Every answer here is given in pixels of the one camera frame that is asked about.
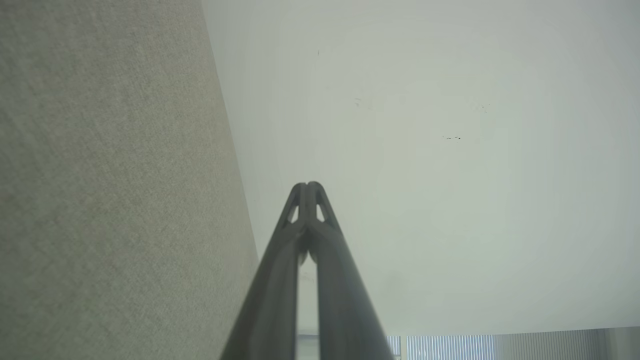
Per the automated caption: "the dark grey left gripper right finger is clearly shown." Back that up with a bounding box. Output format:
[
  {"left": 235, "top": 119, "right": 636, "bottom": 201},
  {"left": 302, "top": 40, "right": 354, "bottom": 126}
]
[{"left": 307, "top": 181, "right": 397, "bottom": 360}]

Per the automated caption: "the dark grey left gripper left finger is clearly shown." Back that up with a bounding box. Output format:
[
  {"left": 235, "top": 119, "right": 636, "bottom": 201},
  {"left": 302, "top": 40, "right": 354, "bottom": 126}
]
[{"left": 219, "top": 182, "right": 308, "bottom": 360}]

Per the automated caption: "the white ribbed window blind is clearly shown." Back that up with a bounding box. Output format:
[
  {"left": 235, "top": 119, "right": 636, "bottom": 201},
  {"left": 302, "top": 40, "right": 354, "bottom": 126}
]
[{"left": 387, "top": 327, "right": 606, "bottom": 360}]

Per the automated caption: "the grey fabric sofa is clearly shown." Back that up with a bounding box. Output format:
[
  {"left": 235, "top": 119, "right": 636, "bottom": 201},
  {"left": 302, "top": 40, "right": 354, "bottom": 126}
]
[{"left": 0, "top": 0, "right": 261, "bottom": 360}]

